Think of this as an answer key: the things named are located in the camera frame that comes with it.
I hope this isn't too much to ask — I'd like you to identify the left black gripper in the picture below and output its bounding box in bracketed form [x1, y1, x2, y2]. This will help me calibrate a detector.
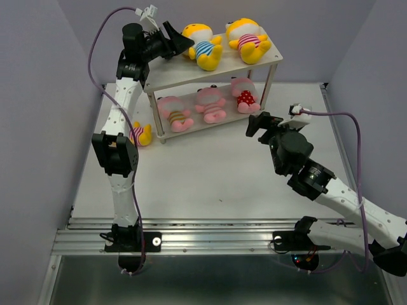
[141, 21, 194, 62]

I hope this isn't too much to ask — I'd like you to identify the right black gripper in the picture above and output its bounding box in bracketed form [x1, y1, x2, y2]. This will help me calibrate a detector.
[246, 111, 301, 175]

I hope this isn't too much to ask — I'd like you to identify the yellow plush blue-striped shirt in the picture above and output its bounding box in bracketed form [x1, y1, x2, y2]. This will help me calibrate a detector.
[182, 23, 223, 71]

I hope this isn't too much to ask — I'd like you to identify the pink plush red polka-dot dress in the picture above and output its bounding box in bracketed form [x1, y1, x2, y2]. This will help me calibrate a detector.
[231, 77, 261, 114]

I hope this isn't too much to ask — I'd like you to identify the pink plush pink-striped shirt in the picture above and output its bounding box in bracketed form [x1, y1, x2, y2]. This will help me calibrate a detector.
[195, 85, 226, 124]

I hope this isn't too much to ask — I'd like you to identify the pink plush orange-striped shirt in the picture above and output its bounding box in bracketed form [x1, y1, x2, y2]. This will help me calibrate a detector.
[157, 96, 194, 133]

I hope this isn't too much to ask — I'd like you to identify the yellow plush pink-striped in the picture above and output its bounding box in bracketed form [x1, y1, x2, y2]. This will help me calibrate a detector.
[225, 18, 272, 65]
[129, 121, 152, 147]

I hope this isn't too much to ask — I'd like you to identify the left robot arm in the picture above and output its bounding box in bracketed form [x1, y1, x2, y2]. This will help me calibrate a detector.
[92, 22, 193, 252]

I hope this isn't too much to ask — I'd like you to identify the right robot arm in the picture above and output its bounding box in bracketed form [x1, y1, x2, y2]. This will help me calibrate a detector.
[245, 109, 406, 277]

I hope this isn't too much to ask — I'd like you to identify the white two-tier shelf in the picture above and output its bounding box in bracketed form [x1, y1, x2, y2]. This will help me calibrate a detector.
[144, 34, 283, 144]

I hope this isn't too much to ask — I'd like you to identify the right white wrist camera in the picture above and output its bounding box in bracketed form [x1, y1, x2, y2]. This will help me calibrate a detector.
[278, 104, 312, 130]

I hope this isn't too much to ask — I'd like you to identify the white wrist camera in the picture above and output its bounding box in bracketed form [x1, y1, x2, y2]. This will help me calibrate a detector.
[135, 4, 160, 34]
[278, 104, 312, 130]

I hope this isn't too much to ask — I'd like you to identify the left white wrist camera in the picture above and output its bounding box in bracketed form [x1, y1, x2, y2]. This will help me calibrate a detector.
[135, 4, 160, 34]

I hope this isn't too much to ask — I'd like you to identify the aluminium mounting rail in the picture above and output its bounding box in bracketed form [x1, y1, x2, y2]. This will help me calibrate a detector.
[50, 217, 389, 257]

